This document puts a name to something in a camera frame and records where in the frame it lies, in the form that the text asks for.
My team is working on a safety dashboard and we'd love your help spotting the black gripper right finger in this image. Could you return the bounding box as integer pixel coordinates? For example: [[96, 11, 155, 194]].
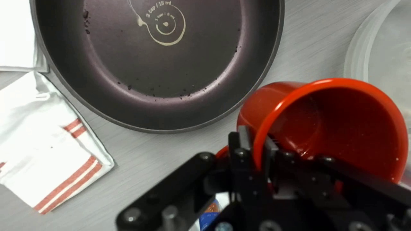
[[265, 139, 343, 198]]

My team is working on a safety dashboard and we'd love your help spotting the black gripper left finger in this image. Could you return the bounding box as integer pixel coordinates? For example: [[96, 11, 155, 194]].
[[229, 126, 270, 202]]

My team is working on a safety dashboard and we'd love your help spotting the red enamel mug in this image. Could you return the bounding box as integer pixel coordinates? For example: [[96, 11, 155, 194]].
[[237, 78, 409, 183]]

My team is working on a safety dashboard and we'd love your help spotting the clear plastic bowl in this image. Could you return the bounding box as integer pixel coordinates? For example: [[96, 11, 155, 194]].
[[343, 0, 411, 190]]

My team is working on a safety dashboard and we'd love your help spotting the black frying pan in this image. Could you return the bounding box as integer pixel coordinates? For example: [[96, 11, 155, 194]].
[[30, 0, 286, 133]]

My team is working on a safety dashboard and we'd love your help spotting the white red-striped dish towel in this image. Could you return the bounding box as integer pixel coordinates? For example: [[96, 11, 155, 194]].
[[0, 0, 116, 216]]

